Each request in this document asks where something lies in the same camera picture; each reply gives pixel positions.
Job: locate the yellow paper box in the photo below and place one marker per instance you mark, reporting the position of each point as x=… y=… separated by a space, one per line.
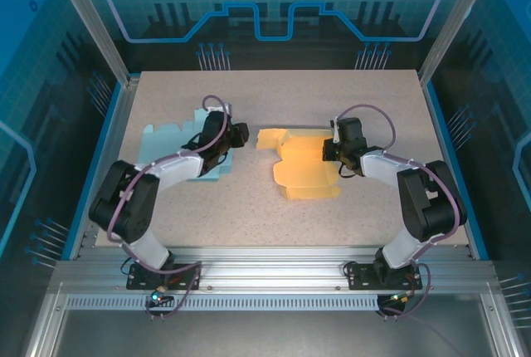
x=303 y=174

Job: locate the light blue paper box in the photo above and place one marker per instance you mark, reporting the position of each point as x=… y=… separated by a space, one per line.
x=162 y=141

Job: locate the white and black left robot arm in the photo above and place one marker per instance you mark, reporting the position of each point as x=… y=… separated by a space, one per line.
x=137 y=207

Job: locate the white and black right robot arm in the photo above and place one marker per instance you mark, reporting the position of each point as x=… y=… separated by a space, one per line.
x=427 y=207

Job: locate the blue table edge strip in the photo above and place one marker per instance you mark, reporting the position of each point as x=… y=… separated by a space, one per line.
x=108 y=124
x=442 y=124

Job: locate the small circuit board with LED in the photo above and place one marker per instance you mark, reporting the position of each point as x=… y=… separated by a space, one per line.
x=400 y=298
x=157 y=296

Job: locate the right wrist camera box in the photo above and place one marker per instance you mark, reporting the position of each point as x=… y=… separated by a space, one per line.
x=334 y=130

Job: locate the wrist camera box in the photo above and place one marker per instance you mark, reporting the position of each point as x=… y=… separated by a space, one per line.
x=213 y=107
x=334 y=130

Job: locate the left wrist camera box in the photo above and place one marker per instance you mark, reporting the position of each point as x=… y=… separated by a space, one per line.
x=213 y=107

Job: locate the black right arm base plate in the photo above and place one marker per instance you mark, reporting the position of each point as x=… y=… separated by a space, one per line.
x=359 y=280

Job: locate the wide aluminium frame rail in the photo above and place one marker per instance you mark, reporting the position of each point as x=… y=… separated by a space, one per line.
x=269 y=267

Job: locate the aluminium frame post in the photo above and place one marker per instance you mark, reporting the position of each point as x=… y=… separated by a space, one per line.
x=456 y=21
x=94 y=21

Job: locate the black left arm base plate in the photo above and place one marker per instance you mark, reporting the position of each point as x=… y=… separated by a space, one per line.
x=139 y=282

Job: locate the aluminium lower frame bar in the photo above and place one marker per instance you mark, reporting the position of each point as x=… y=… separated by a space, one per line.
x=45 y=328
x=500 y=328

